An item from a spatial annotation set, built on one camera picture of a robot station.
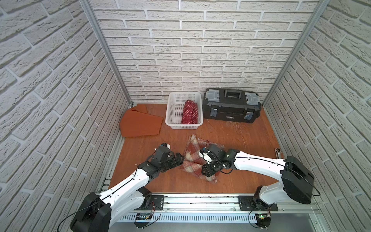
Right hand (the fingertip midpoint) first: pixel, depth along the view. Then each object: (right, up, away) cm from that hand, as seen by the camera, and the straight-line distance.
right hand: (207, 170), depth 82 cm
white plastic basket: (-22, +44, +36) cm, 61 cm away
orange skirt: (-51, +27, +26) cm, 63 cm away
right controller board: (+27, -20, -12) cm, 36 cm away
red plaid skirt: (-8, +5, -2) cm, 10 cm away
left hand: (-15, +7, +1) cm, 17 cm away
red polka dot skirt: (-10, +34, +24) cm, 43 cm away
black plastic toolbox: (+19, +39, +16) cm, 46 cm away
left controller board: (-35, -21, -9) cm, 42 cm away
